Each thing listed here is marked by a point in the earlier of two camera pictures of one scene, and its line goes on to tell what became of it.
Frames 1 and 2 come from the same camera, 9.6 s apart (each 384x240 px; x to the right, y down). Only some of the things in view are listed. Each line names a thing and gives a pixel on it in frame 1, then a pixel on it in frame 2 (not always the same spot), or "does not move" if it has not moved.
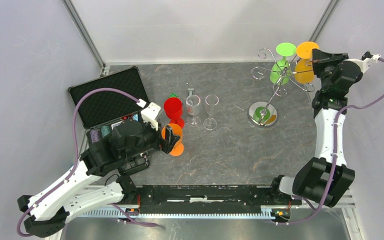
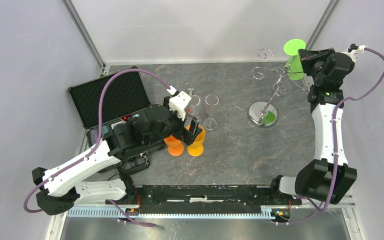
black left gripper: [167, 147] -> [187, 136]
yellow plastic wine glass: [304, 70] -> [196, 149]
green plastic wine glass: [281, 71] -> [295, 71]
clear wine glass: [193, 103] does not move
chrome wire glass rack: [262, 114] does not move
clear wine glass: [211, 101] does not move
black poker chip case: [99, 110] does not move
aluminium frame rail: [85, 33] does not move
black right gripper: [321, 58] does not move
